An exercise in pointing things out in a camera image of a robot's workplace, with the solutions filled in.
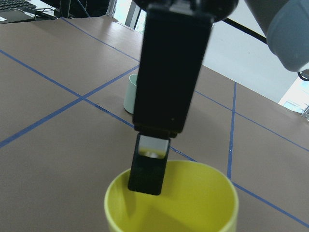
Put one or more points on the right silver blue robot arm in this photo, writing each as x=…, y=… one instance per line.
x=285, y=24

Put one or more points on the green plastic cup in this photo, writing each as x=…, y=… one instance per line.
x=129, y=100

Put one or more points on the yellow plastic cup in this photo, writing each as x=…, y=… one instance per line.
x=195, y=197

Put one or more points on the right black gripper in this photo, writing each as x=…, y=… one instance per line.
x=174, y=44

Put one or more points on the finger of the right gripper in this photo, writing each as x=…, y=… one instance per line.
x=148, y=164

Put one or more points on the black keyboard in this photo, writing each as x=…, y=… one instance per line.
x=6, y=5

